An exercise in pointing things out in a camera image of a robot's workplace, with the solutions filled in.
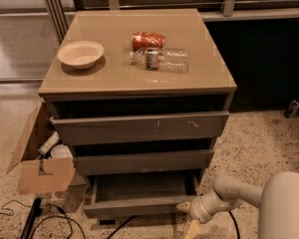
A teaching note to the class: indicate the grey three-drawer cabinet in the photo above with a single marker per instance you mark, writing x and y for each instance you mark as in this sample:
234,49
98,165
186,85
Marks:
114,87

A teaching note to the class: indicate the beige paper bowl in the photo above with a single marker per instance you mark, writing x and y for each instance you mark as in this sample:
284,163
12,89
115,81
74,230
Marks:
81,55

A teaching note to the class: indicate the brown cardboard box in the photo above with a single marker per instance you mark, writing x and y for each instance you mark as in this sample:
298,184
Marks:
38,174

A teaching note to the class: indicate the grey top drawer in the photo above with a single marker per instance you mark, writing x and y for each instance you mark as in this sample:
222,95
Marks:
140,128

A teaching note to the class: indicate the grey bottom drawer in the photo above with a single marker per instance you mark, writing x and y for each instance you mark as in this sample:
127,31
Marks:
140,193

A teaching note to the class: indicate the black power strip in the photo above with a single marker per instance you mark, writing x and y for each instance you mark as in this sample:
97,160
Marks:
35,212

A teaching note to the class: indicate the clear plastic water bottle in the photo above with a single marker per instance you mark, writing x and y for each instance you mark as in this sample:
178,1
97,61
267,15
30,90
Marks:
167,60

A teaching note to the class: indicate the grey drawer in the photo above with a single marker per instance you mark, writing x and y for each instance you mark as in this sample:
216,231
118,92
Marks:
140,193
140,128
142,162

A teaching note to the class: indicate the white cup in box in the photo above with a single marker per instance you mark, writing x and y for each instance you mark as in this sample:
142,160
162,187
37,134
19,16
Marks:
60,151

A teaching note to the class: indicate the small dark floor device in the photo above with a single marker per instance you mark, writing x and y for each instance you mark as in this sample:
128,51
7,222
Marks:
292,109

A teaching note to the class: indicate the grey middle drawer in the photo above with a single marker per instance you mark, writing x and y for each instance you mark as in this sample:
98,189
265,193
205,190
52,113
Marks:
142,162

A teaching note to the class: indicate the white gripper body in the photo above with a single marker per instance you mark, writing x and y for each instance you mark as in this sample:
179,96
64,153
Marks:
198,209

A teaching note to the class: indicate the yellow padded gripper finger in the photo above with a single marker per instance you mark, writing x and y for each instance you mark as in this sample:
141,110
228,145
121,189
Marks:
192,226

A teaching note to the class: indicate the orange soda can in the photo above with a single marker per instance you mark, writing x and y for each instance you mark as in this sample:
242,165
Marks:
147,40

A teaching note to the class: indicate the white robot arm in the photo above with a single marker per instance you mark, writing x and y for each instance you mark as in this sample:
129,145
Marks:
277,201

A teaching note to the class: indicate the bottle in cardboard box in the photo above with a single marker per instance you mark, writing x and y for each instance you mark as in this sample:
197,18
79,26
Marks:
49,143

